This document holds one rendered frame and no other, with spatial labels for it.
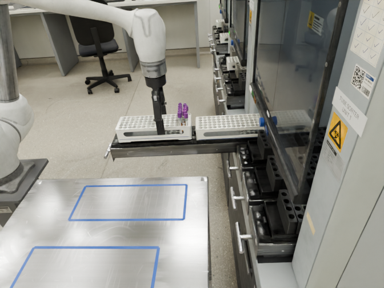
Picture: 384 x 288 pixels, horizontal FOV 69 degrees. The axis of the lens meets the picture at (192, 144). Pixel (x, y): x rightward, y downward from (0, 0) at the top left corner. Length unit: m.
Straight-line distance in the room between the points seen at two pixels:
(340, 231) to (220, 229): 1.30
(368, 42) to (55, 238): 0.83
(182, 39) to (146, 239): 4.05
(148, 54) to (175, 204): 0.49
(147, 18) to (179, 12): 3.60
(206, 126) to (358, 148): 0.75
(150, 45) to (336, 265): 0.78
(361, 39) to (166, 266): 0.61
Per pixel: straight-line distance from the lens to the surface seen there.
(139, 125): 1.14
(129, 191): 0.93
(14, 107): 1.37
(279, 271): 0.85
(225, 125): 1.11
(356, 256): 0.67
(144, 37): 0.95
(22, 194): 1.29
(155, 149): 1.13
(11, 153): 1.31
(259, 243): 0.80
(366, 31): 0.45
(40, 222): 0.96
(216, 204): 1.95
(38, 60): 5.36
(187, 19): 4.56
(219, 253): 1.73
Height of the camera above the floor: 1.46
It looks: 36 degrees down
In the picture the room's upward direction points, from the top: 5 degrees counter-clockwise
